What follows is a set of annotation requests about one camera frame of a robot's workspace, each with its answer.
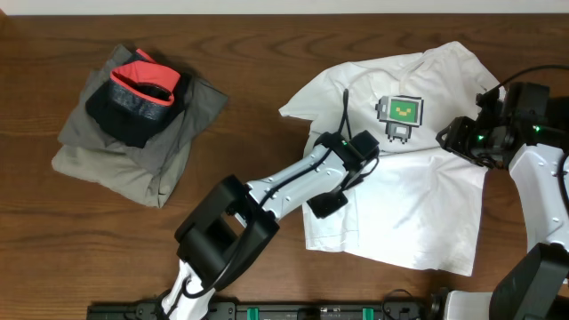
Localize white t-shirt with robot print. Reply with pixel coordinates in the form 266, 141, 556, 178
280, 42, 497, 276

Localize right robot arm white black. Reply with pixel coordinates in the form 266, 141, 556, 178
428, 83, 568, 320

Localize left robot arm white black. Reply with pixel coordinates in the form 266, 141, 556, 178
160, 131, 379, 319

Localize black garment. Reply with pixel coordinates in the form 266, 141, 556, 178
547, 96, 568, 151

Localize folded black red shorts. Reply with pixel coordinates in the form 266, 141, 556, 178
85, 49, 192, 148

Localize folded grey olive garment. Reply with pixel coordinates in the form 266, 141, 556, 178
52, 44, 228, 208

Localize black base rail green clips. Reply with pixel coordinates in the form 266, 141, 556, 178
85, 298, 427, 320

